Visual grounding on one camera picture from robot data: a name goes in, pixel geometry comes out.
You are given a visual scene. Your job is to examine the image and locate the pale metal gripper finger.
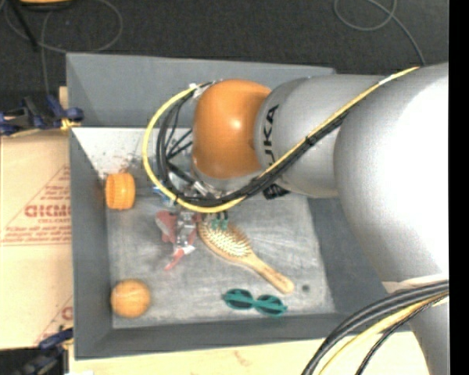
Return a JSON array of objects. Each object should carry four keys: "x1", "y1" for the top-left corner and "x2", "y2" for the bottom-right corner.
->
[
  {"x1": 173, "y1": 233, "x2": 198, "y2": 257},
  {"x1": 177, "y1": 212, "x2": 198, "y2": 234}
]

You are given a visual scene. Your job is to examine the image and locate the red plastic toy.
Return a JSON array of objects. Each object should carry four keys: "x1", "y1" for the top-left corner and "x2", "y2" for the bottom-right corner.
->
[{"x1": 155, "y1": 209, "x2": 202, "y2": 272}]

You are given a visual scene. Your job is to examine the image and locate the wooden hairbrush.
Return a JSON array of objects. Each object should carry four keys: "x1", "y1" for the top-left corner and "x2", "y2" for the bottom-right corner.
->
[{"x1": 196, "y1": 218, "x2": 295, "y2": 295}]

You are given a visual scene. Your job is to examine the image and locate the grey metal bin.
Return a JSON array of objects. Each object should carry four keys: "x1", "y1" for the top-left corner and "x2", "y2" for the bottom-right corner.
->
[{"x1": 65, "y1": 52, "x2": 390, "y2": 359}]

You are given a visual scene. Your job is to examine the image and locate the orange ribbed cup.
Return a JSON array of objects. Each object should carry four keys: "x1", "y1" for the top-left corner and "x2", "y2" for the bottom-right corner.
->
[{"x1": 104, "y1": 171, "x2": 137, "y2": 211}]

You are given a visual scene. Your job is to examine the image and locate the orange ball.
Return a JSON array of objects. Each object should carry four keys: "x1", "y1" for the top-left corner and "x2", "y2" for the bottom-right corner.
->
[{"x1": 109, "y1": 278, "x2": 152, "y2": 320}]

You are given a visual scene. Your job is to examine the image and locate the green sunglasses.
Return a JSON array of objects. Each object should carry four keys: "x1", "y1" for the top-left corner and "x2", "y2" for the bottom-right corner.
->
[{"x1": 222, "y1": 287, "x2": 289, "y2": 319}]

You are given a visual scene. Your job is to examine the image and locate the brown cardboard board, red print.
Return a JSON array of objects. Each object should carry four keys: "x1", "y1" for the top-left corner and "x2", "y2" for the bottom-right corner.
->
[{"x1": 0, "y1": 134, "x2": 75, "y2": 352}]

